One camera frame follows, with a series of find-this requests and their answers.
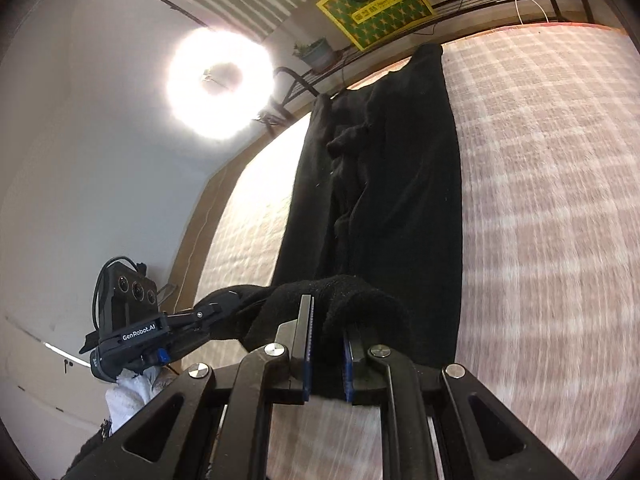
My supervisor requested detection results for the black garment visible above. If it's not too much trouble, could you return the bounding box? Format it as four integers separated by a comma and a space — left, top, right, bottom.
215, 44, 462, 398

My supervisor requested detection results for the black metal clothes rack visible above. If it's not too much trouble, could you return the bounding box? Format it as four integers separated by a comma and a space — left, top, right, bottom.
104, 0, 601, 126

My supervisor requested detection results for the left hand white glove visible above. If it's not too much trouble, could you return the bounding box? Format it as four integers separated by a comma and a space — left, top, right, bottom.
105, 366, 176, 436

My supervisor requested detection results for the small potted plant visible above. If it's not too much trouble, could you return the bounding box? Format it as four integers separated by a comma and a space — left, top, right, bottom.
293, 38, 338, 74

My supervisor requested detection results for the pink plaid bed blanket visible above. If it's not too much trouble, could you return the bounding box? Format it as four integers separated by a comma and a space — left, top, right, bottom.
195, 24, 639, 479

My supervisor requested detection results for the yellow green shopping bag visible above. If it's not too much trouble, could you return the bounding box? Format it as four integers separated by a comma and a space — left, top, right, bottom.
317, 0, 435, 52

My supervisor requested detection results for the black cable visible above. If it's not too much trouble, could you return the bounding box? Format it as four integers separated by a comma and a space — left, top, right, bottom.
91, 254, 149, 331

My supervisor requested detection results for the bright ring light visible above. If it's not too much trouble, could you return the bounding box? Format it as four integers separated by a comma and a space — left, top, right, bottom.
165, 27, 274, 141

